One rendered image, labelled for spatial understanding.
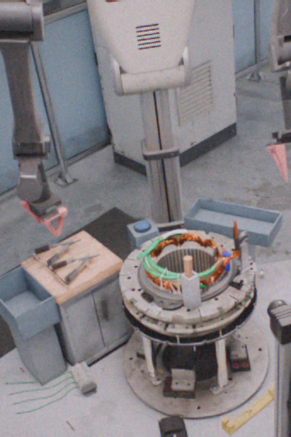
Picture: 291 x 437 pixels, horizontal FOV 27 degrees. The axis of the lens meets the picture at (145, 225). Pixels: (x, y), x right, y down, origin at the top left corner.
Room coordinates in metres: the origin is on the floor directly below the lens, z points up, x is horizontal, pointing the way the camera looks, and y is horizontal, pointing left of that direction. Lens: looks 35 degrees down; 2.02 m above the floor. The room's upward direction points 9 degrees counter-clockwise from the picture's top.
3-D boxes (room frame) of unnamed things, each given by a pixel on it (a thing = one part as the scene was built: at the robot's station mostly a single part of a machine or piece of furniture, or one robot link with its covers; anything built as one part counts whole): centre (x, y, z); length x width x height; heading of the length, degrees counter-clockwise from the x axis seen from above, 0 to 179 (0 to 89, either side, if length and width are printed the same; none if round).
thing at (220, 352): (0.98, -0.13, 0.91); 0.02 x 0.02 x 0.21
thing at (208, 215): (1.33, -0.24, 0.92); 0.25 x 0.11 x 0.28; 56
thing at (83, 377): (1.07, 0.22, 0.80); 0.10 x 0.05 x 0.04; 21
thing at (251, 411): (0.91, -0.21, 0.80); 0.22 x 0.04 x 0.03; 121
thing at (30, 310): (1.15, 0.33, 0.92); 0.17 x 0.11 x 0.28; 32
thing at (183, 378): (0.98, -0.04, 0.85); 0.06 x 0.04 x 0.05; 74
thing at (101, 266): (1.23, 0.20, 1.05); 0.20 x 0.19 x 0.02; 122
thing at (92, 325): (1.23, 0.20, 0.91); 0.19 x 0.19 x 0.26; 32
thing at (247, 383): (1.09, -0.08, 0.80); 0.39 x 0.39 x 0.01
